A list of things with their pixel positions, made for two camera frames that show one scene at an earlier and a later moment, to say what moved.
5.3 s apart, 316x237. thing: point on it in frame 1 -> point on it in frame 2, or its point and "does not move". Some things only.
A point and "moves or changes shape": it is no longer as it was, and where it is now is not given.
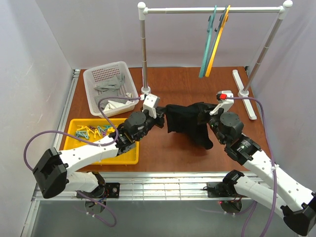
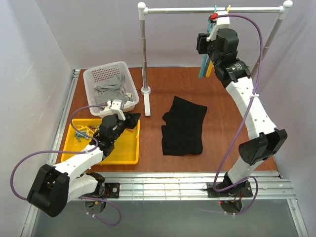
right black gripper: x=206 y=117 -> x=204 y=43
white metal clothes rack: x=243 y=91 does not move
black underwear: x=184 y=119 moves or changes shape
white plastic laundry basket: x=110 y=80 does not move
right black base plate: x=219 y=189 does not move
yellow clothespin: x=84 y=127 does not move
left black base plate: x=108 y=190 does not move
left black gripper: x=160 y=117 -> x=129 y=119
